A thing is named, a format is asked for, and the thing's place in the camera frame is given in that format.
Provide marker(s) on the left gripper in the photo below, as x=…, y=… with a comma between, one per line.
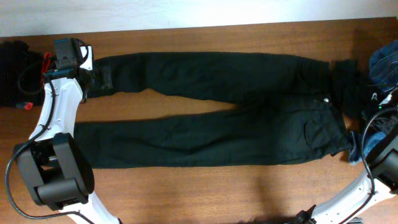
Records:
x=103, y=77

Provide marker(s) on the black clothes stack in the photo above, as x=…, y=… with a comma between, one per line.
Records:
x=22, y=81

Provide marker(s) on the blue denim jeans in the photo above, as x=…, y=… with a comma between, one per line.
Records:
x=383, y=72

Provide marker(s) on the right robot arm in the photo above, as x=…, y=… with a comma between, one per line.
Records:
x=376, y=183

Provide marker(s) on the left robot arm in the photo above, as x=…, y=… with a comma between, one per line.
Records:
x=52, y=166

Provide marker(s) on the black trousers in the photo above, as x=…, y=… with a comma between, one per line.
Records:
x=284, y=112

